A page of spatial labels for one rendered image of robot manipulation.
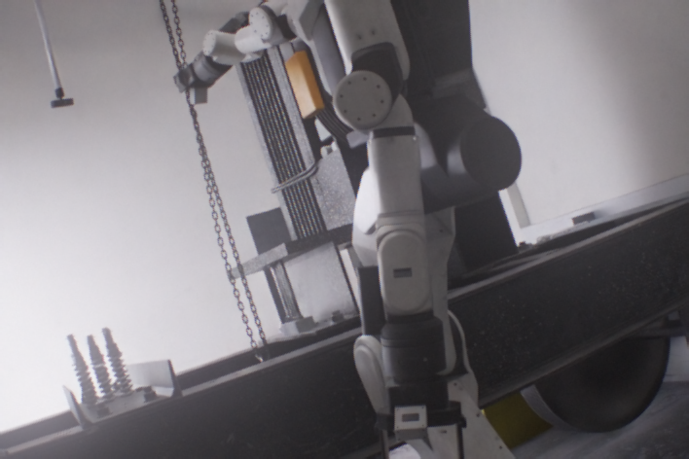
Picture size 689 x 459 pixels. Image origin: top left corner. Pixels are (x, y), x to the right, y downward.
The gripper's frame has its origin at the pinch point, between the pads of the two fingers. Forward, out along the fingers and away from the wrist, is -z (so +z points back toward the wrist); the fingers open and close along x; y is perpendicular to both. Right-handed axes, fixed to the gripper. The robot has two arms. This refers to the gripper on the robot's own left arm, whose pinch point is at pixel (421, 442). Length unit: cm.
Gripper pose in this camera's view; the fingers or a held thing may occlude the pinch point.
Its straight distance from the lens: 116.8
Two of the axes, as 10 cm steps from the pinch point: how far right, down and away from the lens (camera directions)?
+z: -1.0, -9.9, -0.3
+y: -1.1, 0.4, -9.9
